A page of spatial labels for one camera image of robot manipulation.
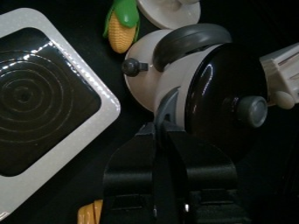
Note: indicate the white toy kitchen piece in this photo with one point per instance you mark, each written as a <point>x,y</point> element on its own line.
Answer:
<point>282,78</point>

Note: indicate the toy corn cob green husk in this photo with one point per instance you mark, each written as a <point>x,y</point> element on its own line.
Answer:
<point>122,26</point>

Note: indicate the white toy stove black burner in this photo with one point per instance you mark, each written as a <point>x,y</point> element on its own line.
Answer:
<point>43,108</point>

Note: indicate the yellow toy food piece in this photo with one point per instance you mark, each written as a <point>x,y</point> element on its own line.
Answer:
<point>90,213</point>

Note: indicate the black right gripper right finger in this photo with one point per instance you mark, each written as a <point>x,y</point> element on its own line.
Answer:
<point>202,166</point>

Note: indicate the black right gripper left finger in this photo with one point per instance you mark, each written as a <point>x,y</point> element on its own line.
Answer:
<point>128,169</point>

